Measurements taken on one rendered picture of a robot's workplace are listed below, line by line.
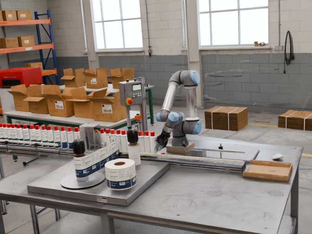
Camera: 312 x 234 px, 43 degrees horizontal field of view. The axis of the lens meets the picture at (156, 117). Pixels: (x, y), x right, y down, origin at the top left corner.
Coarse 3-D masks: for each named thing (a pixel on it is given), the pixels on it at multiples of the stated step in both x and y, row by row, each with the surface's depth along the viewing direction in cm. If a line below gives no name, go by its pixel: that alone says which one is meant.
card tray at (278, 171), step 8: (256, 160) 297; (248, 168) 291; (256, 168) 290; (264, 168) 289; (272, 168) 288; (280, 168) 287; (288, 168) 286; (248, 176) 275; (256, 176) 273; (264, 176) 270; (272, 176) 268; (280, 176) 265; (288, 176) 267
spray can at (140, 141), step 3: (138, 132) 317; (141, 132) 317; (138, 135) 318; (141, 135) 317; (138, 138) 318; (141, 138) 317; (138, 141) 318; (141, 141) 317; (141, 144) 318; (141, 147) 319; (141, 150) 319; (144, 150) 321
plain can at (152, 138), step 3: (150, 132) 314; (153, 132) 314; (150, 135) 315; (153, 135) 314; (150, 138) 314; (153, 138) 314; (150, 141) 315; (153, 141) 314; (150, 144) 316; (153, 144) 315; (150, 147) 317; (153, 147) 315; (153, 150) 316; (153, 153) 316; (156, 153) 317; (153, 156) 317
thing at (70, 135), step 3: (69, 129) 347; (69, 132) 347; (72, 132) 349; (69, 135) 348; (72, 135) 349; (69, 138) 348; (72, 138) 350; (69, 141) 349; (72, 141) 350; (69, 144) 350; (69, 147) 351; (72, 147) 351
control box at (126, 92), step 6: (120, 84) 319; (126, 84) 315; (120, 90) 321; (126, 90) 316; (120, 96) 323; (126, 96) 317; (120, 102) 325; (126, 102) 317; (132, 102) 320; (138, 102) 323
